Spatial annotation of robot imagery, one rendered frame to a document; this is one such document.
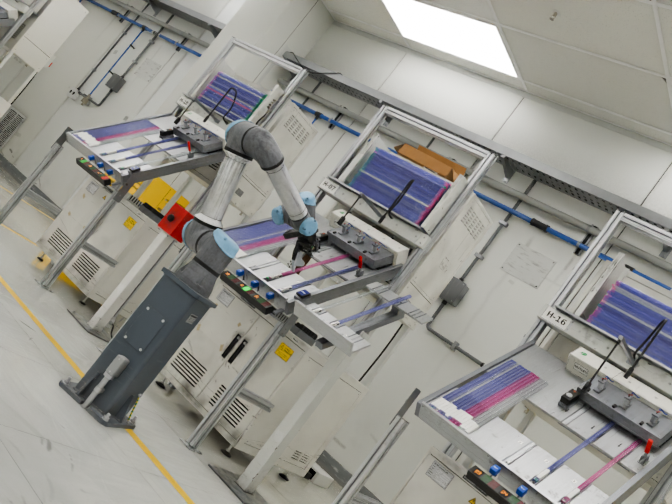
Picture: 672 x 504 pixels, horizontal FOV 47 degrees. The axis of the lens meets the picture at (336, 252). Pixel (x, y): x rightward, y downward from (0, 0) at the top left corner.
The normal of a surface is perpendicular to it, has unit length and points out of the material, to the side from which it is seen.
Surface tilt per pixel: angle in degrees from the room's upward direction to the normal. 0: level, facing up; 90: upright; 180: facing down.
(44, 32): 90
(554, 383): 44
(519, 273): 90
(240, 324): 90
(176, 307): 90
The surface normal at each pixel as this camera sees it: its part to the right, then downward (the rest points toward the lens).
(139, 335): -0.20, -0.26
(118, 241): -0.45, -0.43
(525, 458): 0.12, -0.87
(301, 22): 0.66, 0.44
